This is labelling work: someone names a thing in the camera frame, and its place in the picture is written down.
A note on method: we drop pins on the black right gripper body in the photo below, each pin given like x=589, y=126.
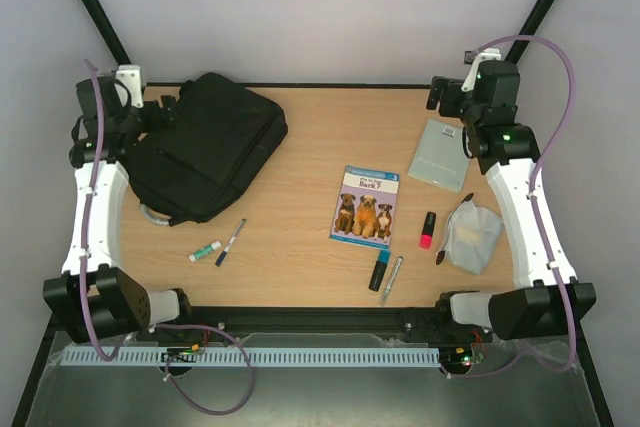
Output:
x=439, y=98

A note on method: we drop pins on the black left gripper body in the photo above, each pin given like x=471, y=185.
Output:
x=159, y=123

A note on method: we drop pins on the grey notebook with barcode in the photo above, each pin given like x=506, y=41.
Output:
x=439, y=158

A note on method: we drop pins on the black student bag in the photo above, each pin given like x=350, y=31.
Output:
x=224, y=134

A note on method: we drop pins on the dog picture book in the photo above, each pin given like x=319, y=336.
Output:
x=365, y=209

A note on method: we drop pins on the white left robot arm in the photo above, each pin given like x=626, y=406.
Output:
x=93, y=298

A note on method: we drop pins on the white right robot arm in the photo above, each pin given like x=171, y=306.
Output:
x=547, y=298

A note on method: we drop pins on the green glue stick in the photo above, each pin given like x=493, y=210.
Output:
x=204, y=251

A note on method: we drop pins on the blue whiteboard pen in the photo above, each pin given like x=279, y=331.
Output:
x=230, y=242

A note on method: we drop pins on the pink highlighter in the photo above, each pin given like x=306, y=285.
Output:
x=428, y=231

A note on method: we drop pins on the silver marker pen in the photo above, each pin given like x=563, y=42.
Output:
x=390, y=282

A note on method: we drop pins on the blue highlighter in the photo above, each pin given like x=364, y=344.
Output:
x=379, y=270

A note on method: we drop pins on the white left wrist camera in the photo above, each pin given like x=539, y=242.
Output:
x=131, y=77

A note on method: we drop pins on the grey drawstring pouch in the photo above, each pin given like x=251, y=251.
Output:
x=470, y=238

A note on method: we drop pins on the black left frame post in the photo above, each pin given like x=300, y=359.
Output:
x=106, y=31

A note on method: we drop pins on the black front mounting rail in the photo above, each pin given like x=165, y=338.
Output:
x=413, y=325

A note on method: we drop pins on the light blue cable duct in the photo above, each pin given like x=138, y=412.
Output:
x=263, y=357

